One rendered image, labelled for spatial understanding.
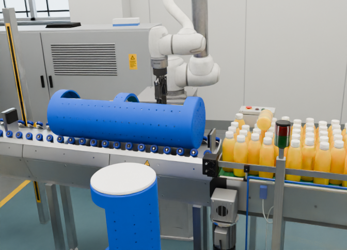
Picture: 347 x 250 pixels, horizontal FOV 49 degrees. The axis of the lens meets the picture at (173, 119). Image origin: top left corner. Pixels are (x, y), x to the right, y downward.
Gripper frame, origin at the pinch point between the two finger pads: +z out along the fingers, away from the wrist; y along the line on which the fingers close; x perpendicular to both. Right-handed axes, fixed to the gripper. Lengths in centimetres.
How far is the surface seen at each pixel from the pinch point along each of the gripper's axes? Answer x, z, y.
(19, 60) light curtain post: -119, -16, -32
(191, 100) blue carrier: 18.2, -3.8, 3.5
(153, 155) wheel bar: -2.7, 26.2, 10.5
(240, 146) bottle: 46, 13, 18
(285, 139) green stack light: 67, 0, 38
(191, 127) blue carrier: 20.6, 7.5, 13.1
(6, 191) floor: -190, 118, -67
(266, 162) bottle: 59, 20, 19
